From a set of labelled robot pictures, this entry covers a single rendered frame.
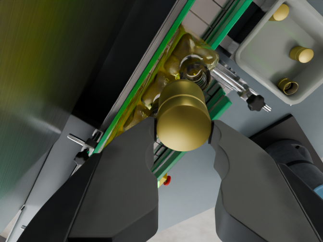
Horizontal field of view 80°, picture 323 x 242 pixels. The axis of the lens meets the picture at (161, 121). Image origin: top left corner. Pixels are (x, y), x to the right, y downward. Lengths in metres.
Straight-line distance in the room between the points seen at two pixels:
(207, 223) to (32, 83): 2.28
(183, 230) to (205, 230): 0.24
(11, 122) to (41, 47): 0.08
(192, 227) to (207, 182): 1.64
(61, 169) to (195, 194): 0.52
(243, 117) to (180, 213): 0.53
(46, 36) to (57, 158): 0.53
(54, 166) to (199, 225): 1.93
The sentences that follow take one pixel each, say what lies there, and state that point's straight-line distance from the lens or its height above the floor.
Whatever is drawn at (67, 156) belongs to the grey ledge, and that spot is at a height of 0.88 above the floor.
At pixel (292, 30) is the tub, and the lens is 0.63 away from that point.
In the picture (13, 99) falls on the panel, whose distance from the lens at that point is 0.20.
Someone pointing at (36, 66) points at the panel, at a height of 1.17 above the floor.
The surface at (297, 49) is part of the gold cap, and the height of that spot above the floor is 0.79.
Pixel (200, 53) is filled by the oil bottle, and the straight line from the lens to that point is 0.24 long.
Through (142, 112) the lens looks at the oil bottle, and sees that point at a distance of 0.28.
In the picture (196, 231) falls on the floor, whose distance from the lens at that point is 2.49.
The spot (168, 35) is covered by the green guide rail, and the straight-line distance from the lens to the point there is 0.36.
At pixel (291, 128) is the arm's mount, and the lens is 0.75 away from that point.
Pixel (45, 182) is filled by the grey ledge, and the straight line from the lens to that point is 0.78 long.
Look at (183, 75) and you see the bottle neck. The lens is 0.19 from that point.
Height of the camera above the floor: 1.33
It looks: 61 degrees down
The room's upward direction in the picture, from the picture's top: 172 degrees counter-clockwise
